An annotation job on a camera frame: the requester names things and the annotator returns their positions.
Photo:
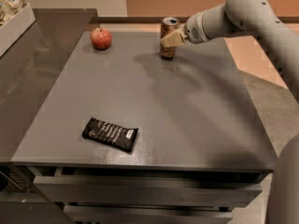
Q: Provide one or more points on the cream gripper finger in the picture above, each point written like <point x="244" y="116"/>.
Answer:
<point x="174" y="39"/>

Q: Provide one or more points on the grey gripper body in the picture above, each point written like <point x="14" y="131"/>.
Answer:
<point x="193" y="32"/>

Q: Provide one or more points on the orange soda can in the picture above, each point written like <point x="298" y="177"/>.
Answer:
<point x="169" y="24"/>

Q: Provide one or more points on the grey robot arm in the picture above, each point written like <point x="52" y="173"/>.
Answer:
<point x="281" y="45"/>

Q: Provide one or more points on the black rxbar chocolate bar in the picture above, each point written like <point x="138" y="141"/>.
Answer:
<point x="110" y="134"/>

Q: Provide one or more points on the red apple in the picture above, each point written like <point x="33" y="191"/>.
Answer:
<point x="101" y="38"/>

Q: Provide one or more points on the upper grey drawer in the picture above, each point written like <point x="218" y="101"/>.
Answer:
<point x="146" y="191"/>

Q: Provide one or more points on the grey drawer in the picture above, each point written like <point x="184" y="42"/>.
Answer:
<point x="146" y="191"/>
<point x="126" y="215"/>

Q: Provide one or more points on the white snack box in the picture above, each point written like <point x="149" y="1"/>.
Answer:
<point x="15" y="28"/>

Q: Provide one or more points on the snack bags in box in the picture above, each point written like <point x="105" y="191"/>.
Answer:
<point x="8" y="9"/>

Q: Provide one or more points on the lower grey drawer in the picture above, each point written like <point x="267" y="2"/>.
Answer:
<point x="126" y="215"/>

